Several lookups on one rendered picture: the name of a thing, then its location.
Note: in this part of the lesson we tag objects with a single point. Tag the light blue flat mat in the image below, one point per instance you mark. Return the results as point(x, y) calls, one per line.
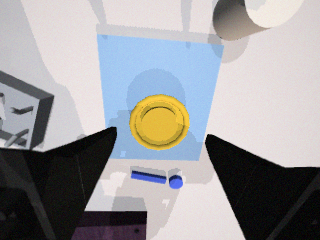
point(132, 69)

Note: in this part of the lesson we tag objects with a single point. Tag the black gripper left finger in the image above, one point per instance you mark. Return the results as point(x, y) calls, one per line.
point(59, 182)

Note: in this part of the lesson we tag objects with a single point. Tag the grey dish rack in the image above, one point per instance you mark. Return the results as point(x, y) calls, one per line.
point(24, 112)

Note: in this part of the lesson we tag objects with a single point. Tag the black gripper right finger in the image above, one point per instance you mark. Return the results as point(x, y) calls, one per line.
point(262, 194)

